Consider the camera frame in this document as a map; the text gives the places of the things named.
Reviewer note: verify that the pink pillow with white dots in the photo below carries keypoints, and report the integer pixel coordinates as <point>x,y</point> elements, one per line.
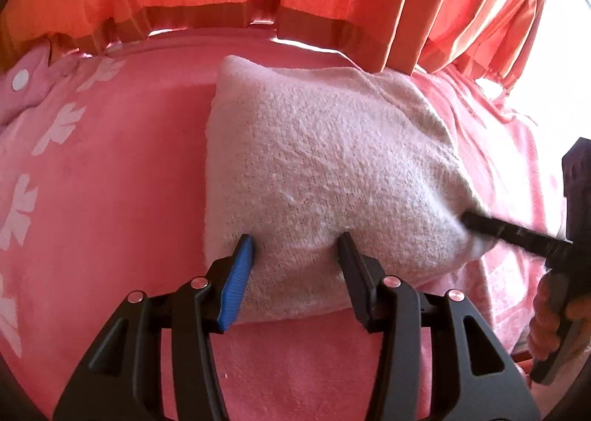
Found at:
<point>27,88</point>

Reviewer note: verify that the pink flower-print blanket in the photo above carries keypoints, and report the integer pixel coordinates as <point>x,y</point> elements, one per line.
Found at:
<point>138,148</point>

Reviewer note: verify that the person's right hand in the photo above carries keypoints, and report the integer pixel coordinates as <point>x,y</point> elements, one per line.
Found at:
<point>545,314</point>

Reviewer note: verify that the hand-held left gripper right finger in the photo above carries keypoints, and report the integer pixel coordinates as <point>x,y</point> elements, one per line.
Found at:
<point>358,282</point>

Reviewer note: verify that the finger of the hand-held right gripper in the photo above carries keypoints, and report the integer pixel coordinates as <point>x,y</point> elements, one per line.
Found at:
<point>508,232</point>

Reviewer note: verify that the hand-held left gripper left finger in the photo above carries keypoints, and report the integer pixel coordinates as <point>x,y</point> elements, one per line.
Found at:
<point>238,282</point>

